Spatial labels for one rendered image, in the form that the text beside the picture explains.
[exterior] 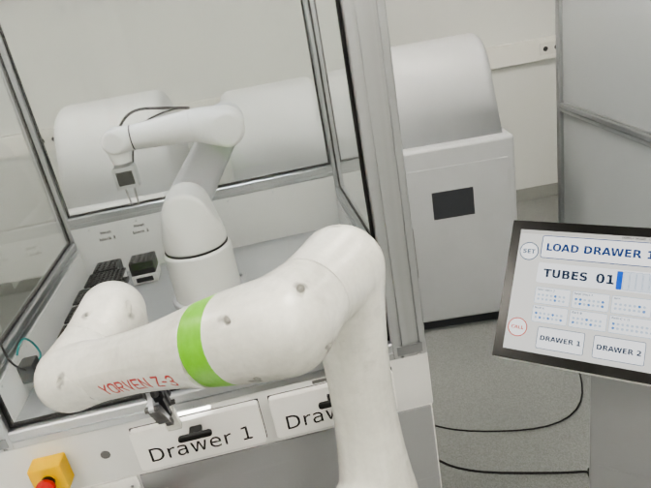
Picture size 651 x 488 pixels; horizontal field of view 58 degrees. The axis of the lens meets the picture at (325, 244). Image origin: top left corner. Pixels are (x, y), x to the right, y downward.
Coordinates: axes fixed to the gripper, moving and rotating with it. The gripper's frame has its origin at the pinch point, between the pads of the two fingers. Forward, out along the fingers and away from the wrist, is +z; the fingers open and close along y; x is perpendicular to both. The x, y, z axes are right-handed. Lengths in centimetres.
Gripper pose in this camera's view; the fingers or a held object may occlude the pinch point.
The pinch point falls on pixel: (170, 418)
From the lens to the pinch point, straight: 133.3
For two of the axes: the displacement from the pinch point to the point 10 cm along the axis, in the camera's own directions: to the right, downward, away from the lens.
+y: 2.0, 6.5, -7.3
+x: 9.7, -2.1, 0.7
